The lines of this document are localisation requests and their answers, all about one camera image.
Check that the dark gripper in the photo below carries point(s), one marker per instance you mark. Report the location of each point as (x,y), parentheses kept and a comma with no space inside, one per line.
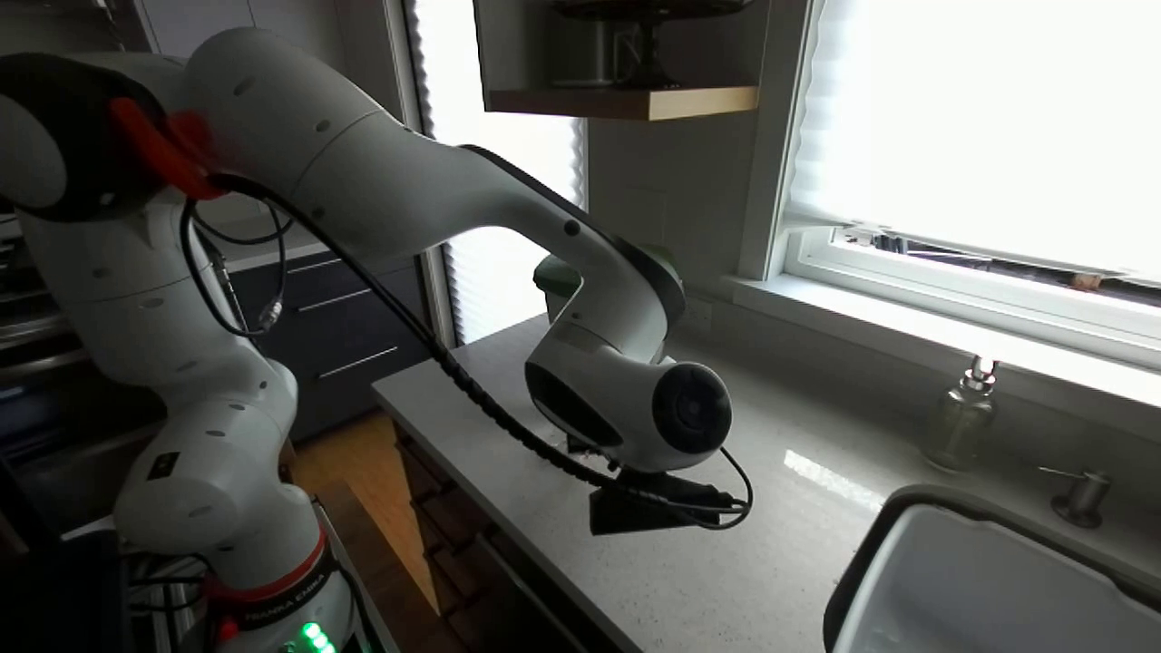
(640,509)

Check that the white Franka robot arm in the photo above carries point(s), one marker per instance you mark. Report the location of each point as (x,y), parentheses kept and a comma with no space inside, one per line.
(363,182)

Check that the dark drawer cabinet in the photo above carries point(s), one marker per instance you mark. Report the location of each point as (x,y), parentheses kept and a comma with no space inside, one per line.
(345,333)

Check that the white door blind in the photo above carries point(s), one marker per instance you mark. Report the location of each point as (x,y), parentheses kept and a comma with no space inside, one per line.
(510,169)

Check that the white undermount sink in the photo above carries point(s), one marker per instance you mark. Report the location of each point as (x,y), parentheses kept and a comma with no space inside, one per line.
(1001,594)

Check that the metal sink side fixture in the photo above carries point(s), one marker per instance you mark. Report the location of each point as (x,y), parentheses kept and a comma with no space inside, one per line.
(1077,495)

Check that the glass cake stand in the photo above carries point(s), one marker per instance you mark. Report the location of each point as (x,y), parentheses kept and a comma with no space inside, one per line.
(651,30)

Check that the white window blind over sink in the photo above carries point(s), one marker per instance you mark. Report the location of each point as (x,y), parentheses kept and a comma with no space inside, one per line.
(1001,120)

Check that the white window frame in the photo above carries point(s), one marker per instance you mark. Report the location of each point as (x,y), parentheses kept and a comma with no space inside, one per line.
(966,301)

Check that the wooden wall shelf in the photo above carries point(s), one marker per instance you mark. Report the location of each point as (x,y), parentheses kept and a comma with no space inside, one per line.
(629,104)

